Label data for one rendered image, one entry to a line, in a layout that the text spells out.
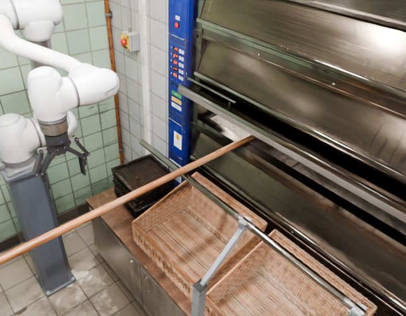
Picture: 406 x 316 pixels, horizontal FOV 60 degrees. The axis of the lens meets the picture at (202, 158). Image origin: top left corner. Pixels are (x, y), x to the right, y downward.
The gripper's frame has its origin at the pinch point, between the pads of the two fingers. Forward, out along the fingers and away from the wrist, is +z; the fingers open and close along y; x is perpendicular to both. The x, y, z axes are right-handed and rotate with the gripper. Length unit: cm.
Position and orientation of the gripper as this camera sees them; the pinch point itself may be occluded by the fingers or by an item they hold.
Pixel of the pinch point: (65, 177)
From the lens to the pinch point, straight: 139.0
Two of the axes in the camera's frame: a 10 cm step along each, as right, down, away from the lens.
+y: -7.5, 3.5, -5.6
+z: -0.5, 8.1, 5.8
